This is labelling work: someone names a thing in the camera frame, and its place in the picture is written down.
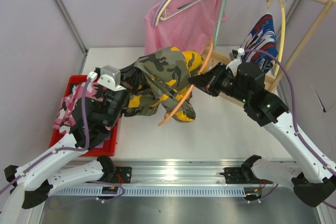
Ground mint green hanger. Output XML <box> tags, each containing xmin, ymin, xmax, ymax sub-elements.
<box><xmin>213</xmin><ymin>0</ymin><xmax>227</xmax><ymax>49</ymax></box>

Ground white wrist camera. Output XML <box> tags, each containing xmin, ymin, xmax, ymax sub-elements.
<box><xmin>87</xmin><ymin>65</ymin><xmax>126</xmax><ymax>92</ymax></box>
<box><xmin>229</xmin><ymin>48</ymin><xmax>245</xmax><ymax>63</ymax></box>

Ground blue red white shorts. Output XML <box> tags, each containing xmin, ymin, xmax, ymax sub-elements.
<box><xmin>240</xmin><ymin>13</ymin><xmax>278</xmax><ymax>73</ymax></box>

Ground white slotted cable duct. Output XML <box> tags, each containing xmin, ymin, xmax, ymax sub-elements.
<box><xmin>54</xmin><ymin>186</ymin><xmax>246</xmax><ymax>197</ymax></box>

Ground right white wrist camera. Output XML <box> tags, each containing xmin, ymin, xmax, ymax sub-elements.
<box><xmin>229</xmin><ymin>48</ymin><xmax>245</xmax><ymax>63</ymax></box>

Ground cream hanger right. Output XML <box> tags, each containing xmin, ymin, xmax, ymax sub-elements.
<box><xmin>266</xmin><ymin>0</ymin><xmax>286</xmax><ymax>63</ymax></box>

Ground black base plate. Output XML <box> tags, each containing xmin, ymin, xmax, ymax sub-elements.
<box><xmin>111</xmin><ymin>166</ymin><xmax>132</xmax><ymax>184</ymax></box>
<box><xmin>220</xmin><ymin>167</ymin><xmax>272</xmax><ymax>185</ymax></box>

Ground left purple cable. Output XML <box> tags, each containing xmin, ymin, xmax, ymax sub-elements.
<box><xmin>0</xmin><ymin>77</ymin><xmax>126</xmax><ymax>209</ymax></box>

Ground pink camouflage trousers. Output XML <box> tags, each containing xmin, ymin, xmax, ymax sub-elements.
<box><xmin>53</xmin><ymin>82</ymin><xmax>107</xmax><ymax>134</ymax></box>

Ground green yellow camouflage trousers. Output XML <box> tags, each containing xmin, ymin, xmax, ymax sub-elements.
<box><xmin>120</xmin><ymin>47</ymin><xmax>204</xmax><ymax>122</ymax></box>

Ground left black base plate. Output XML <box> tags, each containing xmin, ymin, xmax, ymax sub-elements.
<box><xmin>111</xmin><ymin>166</ymin><xmax>132</xmax><ymax>184</ymax></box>

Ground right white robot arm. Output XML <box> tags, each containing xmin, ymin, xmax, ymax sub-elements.
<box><xmin>188</xmin><ymin>62</ymin><xmax>335</xmax><ymax>207</ymax></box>

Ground orange hanger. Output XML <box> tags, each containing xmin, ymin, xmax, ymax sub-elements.
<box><xmin>158</xmin><ymin>39</ymin><xmax>214</xmax><ymax>126</ymax></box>

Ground wooden clothes rack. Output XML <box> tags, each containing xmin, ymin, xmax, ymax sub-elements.
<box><xmin>180</xmin><ymin>0</ymin><xmax>336</xmax><ymax>109</ymax></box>

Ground pink t-shirt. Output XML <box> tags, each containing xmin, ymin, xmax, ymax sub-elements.
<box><xmin>144</xmin><ymin>0</ymin><xmax>222</xmax><ymax>55</ymax></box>

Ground aluminium mounting rail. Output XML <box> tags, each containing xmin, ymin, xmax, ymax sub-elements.
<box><xmin>36</xmin><ymin>158</ymin><xmax>323</xmax><ymax>188</ymax></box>

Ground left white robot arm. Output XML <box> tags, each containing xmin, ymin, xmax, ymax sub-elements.
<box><xmin>4</xmin><ymin>90</ymin><xmax>129</xmax><ymax>209</ymax></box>

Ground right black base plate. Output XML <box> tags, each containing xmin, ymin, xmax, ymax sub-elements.
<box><xmin>220</xmin><ymin>167</ymin><xmax>272</xmax><ymax>185</ymax></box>

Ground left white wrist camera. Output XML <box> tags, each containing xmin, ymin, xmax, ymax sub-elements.
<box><xmin>87</xmin><ymin>65</ymin><xmax>126</xmax><ymax>92</ymax></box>

